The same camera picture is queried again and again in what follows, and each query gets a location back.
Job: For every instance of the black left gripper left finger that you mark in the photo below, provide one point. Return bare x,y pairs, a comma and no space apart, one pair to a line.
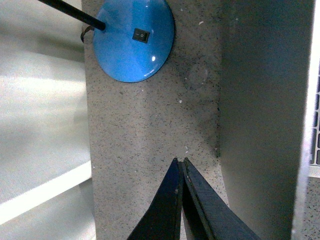
162,220

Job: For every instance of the blue desk lamp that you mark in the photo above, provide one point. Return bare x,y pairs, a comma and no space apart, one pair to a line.
132,39

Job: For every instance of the white pleated curtain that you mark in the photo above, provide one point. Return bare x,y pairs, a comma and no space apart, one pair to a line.
45,165

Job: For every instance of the grey laptop computer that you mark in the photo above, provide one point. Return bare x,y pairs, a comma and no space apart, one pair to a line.
269,80

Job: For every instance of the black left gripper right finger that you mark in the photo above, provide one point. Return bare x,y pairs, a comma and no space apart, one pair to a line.
205,215

